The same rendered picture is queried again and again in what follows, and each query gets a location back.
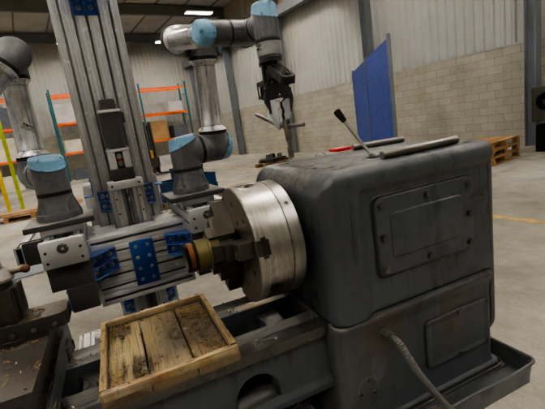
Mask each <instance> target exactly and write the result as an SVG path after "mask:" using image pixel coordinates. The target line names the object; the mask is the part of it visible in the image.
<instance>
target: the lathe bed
mask: <svg viewBox="0 0 545 409"><path fill-rule="evenodd" d="M291 295H292V293H291V292H289V291H287V292H285V293H282V294H279V295H275V296H273V297H270V298H267V299H263V300H261V301H258V302H253V301H251V300H249V299H248V298H247V297H246V296H244V297H242V298H240V299H234V300H231V301H229V302H226V303H223V304H219V305H217V306H214V307H213V308H214V310H215V312H216V314H217V315H218V316H219V317H220V319H221V321H222V322H223V323H224V325H225V327H226V328H227V329H228V330H229V332H230V333H231V335H232V336H233V338H234V340H235V342H236V343H237V344H238V349H239V353H240V356H241V360H239V361H237V362H235V363H232V364H229V365H226V366H225V367H222V368H219V369H216V370H214V371H211V372H208V373H205V374H203V375H200V373H199V376H198V377H196V378H194V379H191V380H189V381H185V382H183V383H181V384H178V385H175V386H173V387H170V388H168V389H166V390H162V391H160V392H157V393H155V391H154V389H153V387H152V394H151V395H149V396H147V397H144V398H141V399H139V400H136V401H134V402H132V403H128V404H126V405H123V406H121V407H118V408H115V409H285V408H287V407H289V406H292V405H294V404H295V403H298V402H301V401H302V400H304V399H306V398H310V397H311V396H313V395H315V394H318V393H320V392H322V391H324V390H327V389H329V388H331V387H333V386H335V384H334V380H333V376H332V374H331V368H330V363H329V357H328V346H327V340H326V335H327V334H328V325H329V324H330V323H329V322H328V321H327V320H325V319H324V318H323V317H322V316H318V317H316V318H313V317H312V314H311V310H309V311H306V312H303V313H300V314H298V315H295V316H294V314H293V308H292V302H291ZM232 306H233V307H232ZM231 307H232V308H231ZM229 308H231V310H232V309H233V308H234V310H232V311H235V313H234V314H233V315H230V314H232V313H233V312H231V313H230V311H231V310H230V311H228V310H229ZM312 310H313V309H312ZM237 311H238V312H237ZM256 339H258V340H259V342H258V340H256ZM260 339H261V340H262V341H261V340H260ZM255 342H256V346H255V344H254V343H255ZM252 343H253V344H252ZM261 343H262V344H261ZM265 345H266V346H265ZM258 347H259V348H258ZM100 348H101V343H98V344H95V345H92V346H90V347H85V348H82V349H79V350H77V351H72V352H71V357H72V360H71V361H68V362H67V370H66V376H65V380H64V385H63V390H62V398H61V403H60V407H61V409H93V408H94V406H96V407H95V408H94V409H96V408H97V409H102V407H101V402H100V399H99V385H98V384H99V380H100V378H99V376H100V373H99V372H100V364H101V353H100V352H99V350H100ZM90 353H92V354H91V355H90ZM94 354H95V355H94ZM89 356H90V358H89ZM82 358H84V360H83V361H82ZM99 358H100V359H99ZM76 359H77V360H76ZM73 361H74V362H73ZM77 361H78V362H77ZM71 362H73V363H71ZM86 362H87V363H86ZM74 363H77V365H75V364H74ZM69 364H71V365H69ZM94 371H95V372H94ZM98 371H99V372H98ZM198 372H199V371H198ZM91 374H92V375H91ZM89 375H90V376H89ZM87 377H88V378H87ZM84 378H86V379H87V380H86V381H85V380H84ZM90 378H91V379H92V380H91V379H90ZM90 380H91V381H90ZM97 381H98V384H97ZM89 383H91V384H89ZM88 386H89V387H88ZM95 386H96V387H95ZM87 387H88V389H85V388H87ZM93 387H94V388H93ZM65 396H66V398H65ZM67 397H68V398H67ZM96 400H97V401H96ZM93 401H94V402H93ZM83 405H84V406H83ZM71 406H74V408H72V407H71Z"/></svg>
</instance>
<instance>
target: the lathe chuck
mask: <svg viewBox="0 0 545 409"><path fill-rule="evenodd" d="M244 185H252V187H246V188H244V187H241V186H244ZM222 197H223V200H224V202H225V206H226V208H227V210H228V213H229V215H230V219H231V221H232V223H233V226H234V228H235V229H237V230H238V233H239V234H240V236H234V238H233V239H227V240H224V243H228V242H231V241H234V240H237V239H245V240H249V241H253V242H258V241H260V238H262V237H264V239H266V240H267V242H268V249H269V253H270V254H269V255H268V257H267V258H264V257H263V256H262V257H254V258H251V259H248V260H243V261H242V292H243V293H244V295H245V296H246V297H247V298H248V299H249V300H251V301H253V302H258V301H261V300H263V299H267V298H270V297H273V296H275V295H279V294H282V293H285V292H287V291H288V290H289V289H290V288H291V286H292V284H293V280H294V249H293V244H292V240H291V236H290V230H289V227H288V225H287V222H286V219H285V215H284V213H283V211H282V209H281V206H280V205H279V203H278V201H277V198H276V197H275V196H274V195H273V193H272V191H271V190H270V189H269V188H268V187H267V186H266V185H265V184H263V183H261V182H255V183H248V184H243V185H240V186H236V187H228V188H226V189H225V190H224V191H223V192H222ZM279 282H282V283H283V285H282V287H281V288H280V289H278V290H276V291H272V290H271V288H272V287H273V286H274V285H275V284H277V283H279Z"/></svg>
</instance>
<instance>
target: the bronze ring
mask: <svg viewBox="0 0 545 409"><path fill-rule="evenodd" d="M218 244H220V242H219V241H218V239H213V240H208V238H207V236H203V238H202V239H197V240H193V241H192V242H191V244H190V243H187V244H185V245H182V255H183V259H184V262H185V265H186V268H187V271H188V273H194V272H197V270H199V271H200V272H203V271H206V270H209V269H211V270H214V269H215V264H216V263H219V262H221V261H219V262H216V261H215V260H214V255H213V252H212V246H215V245H218Z"/></svg>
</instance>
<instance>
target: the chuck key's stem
mask: <svg viewBox="0 0 545 409"><path fill-rule="evenodd" d="M283 123H284V129H285V140H286V141H287V144H288V149H287V150H288V157H294V148H293V146H292V139H293V136H292V128H288V127H287V125H288V124H291V121H290V118H288V119H283Z"/></svg>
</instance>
